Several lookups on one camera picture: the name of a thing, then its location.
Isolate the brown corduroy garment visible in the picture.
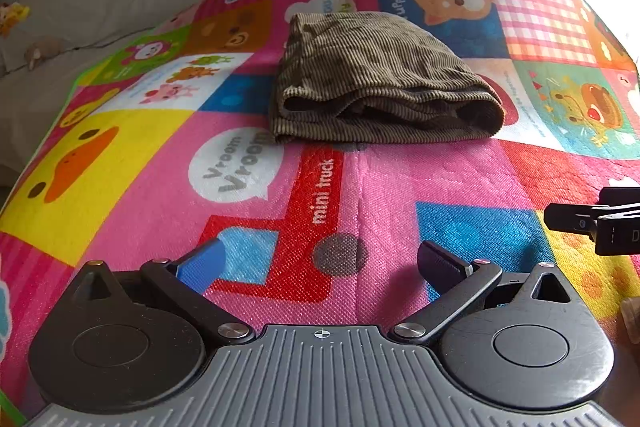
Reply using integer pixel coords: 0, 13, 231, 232
269, 12, 506, 144

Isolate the colourful cartoon play mat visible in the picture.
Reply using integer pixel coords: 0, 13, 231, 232
1, 0, 639, 414

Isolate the small beige plush toy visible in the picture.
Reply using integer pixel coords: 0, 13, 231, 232
24, 36, 68, 70

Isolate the grey sofa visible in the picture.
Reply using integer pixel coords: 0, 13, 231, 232
1, 0, 202, 186

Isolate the yellow plush toy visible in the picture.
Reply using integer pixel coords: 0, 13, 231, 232
0, 2, 30, 38

